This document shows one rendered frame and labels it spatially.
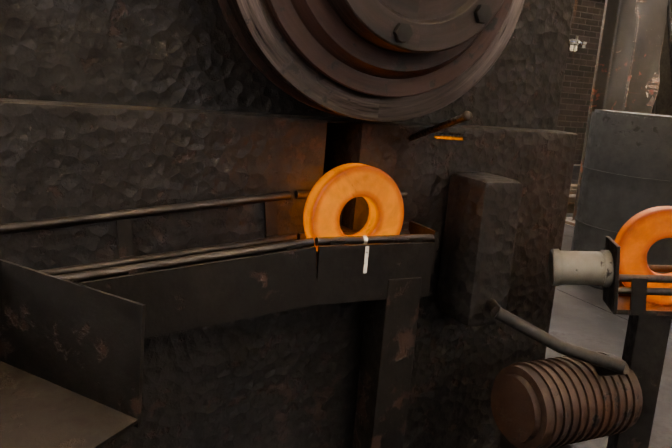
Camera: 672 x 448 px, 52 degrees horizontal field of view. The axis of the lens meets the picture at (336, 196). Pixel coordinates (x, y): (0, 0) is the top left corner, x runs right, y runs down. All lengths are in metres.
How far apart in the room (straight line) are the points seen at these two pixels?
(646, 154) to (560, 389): 2.55
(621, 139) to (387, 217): 2.64
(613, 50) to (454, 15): 4.51
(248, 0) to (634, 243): 0.69
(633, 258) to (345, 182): 0.47
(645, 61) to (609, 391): 4.19
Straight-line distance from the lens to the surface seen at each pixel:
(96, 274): 0.88
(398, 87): 0.95
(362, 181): 0.99
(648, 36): 5.21
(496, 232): 1.10
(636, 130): 3.56
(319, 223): 0.97
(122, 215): 0.95
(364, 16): 0.84
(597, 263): 1.15
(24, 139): 0.93
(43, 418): 0.71
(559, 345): 1.12
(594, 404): 1.13
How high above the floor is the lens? 0.94
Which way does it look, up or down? 10 degrees down
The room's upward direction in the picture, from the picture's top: 5 degrees clockwise
